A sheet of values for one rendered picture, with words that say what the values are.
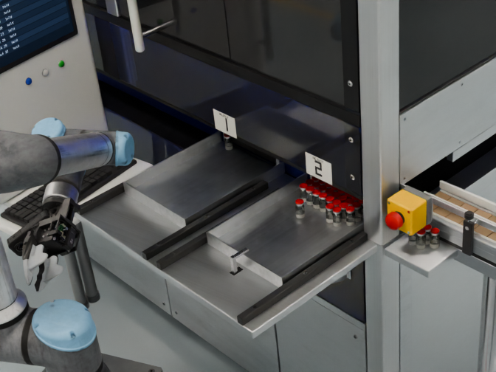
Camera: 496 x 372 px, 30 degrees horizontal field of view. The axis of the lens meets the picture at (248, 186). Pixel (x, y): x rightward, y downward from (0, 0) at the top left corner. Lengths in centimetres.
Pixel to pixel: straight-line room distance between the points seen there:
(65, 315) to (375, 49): 82
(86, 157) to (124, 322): 161
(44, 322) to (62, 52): 102
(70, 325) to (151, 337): 147
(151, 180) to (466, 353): 104
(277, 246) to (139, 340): 123
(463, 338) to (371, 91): 100
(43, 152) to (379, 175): 77
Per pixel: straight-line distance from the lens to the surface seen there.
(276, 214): 230
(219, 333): 304
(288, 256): 217
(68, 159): 179
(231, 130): 242
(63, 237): 203
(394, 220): 205
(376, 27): 190
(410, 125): 209
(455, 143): 227
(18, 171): 167
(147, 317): 341
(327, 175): 220
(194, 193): 242
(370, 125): 202
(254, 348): 290
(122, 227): 234
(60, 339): 187
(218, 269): 215
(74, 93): 275
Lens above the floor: 221
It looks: 33 degrees down
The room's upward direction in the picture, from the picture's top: 6 degrees counter-clockwise
